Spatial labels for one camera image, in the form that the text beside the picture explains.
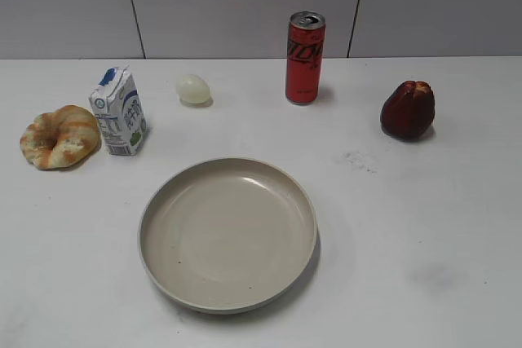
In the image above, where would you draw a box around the striped bread ring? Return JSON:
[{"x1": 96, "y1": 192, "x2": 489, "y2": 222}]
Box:
[{"x1": 19, "y1": 104, "x2": 101, "y2": 170}]

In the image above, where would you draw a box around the white egg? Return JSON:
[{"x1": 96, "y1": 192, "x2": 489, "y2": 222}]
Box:
[{"x1": 175, "y1": 74, "x2": 211, "y2": 104}]

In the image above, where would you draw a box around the white blue milk carton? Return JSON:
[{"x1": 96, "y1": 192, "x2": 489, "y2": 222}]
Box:
[{"x1": 89, "y1": 67, "x2": 147, "y2": 156}]

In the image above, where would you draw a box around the red soda can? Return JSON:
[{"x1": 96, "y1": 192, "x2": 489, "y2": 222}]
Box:
[{"x1": 285, "y1": 11, "x2": 325, "y2": 105}]

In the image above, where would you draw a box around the beige round plate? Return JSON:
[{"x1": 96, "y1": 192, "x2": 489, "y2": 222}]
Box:
[{"x1": 138, "y1": 157, "x2": 320, "y2": 315}]

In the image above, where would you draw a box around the dark red wax apple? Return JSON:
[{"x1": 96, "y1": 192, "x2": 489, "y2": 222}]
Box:
[{"x1": 380, "y1": 81, "x2": 436, "y2": 140}]

